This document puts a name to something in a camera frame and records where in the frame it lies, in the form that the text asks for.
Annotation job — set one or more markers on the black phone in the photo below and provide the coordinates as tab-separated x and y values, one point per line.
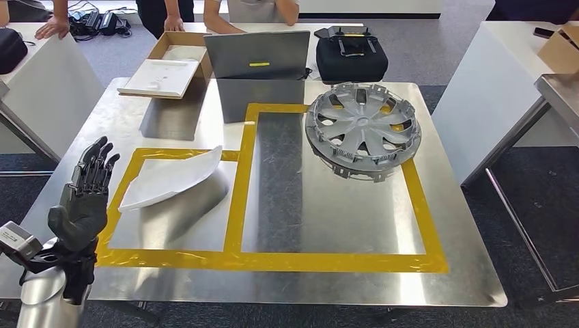
543	32

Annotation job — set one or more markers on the steel table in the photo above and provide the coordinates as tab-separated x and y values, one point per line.
3	88
561	90

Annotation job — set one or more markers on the yellow tape outline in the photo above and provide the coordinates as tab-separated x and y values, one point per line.
239	203

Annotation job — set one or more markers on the white curved plastic part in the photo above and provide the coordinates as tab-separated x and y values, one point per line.
172	179

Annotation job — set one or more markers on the grey laptop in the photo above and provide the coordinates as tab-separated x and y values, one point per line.
258	50

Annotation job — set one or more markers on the black remote controller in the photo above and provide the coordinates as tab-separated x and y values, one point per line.
350	45

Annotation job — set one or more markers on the grey wheel hubcap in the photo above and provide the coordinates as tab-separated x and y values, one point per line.
362	122

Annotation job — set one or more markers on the steel workbench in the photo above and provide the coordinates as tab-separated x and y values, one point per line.
339	203

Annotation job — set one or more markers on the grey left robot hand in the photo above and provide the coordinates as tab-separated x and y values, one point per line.
83	212

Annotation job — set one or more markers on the person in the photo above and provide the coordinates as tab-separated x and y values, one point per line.
534	9
3	11
253	9
54	27
154	13

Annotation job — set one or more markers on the brown cardboard box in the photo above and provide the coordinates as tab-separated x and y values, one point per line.
181	38
556	54

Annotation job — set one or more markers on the black carrying case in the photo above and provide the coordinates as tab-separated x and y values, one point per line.
11	50
353	65

